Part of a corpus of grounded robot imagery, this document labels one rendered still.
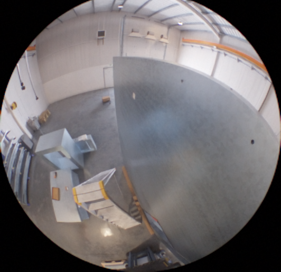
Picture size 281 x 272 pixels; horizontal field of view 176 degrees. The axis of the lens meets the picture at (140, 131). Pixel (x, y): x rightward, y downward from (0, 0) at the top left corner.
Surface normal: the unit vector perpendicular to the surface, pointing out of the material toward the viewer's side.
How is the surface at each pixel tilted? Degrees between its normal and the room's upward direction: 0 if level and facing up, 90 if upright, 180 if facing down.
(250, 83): 90
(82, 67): 90
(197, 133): 90
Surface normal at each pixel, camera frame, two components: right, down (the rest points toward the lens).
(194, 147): -0.92, 0.22
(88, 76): 0.38, 0.70
